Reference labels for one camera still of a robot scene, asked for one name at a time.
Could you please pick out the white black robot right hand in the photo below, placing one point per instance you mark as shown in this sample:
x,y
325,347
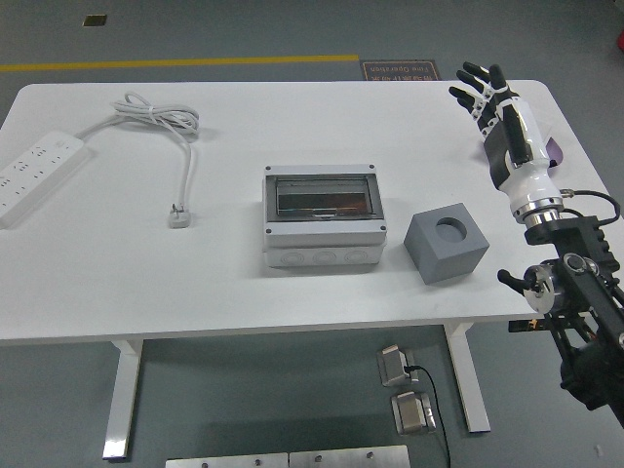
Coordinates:
x,y
524,146

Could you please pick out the transparent hinged box lid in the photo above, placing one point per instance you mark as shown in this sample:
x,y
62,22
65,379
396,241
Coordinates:
x,y
322,197

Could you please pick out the grey plastic junction box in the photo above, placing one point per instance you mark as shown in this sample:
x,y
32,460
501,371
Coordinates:
x,y
322,236

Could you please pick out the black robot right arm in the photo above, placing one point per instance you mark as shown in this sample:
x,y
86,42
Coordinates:
x,y
585,273

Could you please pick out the red object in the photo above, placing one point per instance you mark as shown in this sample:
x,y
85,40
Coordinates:
x,y
620,44

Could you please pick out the grey cube holder block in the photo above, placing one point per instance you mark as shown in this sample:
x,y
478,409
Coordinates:
x,y
439,263

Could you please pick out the brown floor sign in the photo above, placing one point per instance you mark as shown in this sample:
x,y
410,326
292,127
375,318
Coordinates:
x,y
400,70

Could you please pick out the black table control panel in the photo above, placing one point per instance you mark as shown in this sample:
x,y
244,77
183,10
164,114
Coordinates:
x,y
519,325

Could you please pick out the white table leg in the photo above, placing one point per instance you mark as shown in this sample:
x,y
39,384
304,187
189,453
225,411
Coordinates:
x,y
122,395
470,385

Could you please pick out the silver foot pedal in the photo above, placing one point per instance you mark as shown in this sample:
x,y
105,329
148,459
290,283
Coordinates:
x,y
392,368
412,414

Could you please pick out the yellow floor tape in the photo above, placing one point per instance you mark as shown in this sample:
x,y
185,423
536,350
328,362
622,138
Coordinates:
x,y
195,62

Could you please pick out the grey metal plate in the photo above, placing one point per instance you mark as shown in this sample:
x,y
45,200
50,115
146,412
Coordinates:
x,y
224,461
348,458

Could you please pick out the small brass floor plate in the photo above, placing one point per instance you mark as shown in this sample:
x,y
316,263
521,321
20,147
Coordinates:
x,y
95,20

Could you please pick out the white power strip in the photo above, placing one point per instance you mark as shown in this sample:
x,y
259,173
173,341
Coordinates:
x,y
34,175

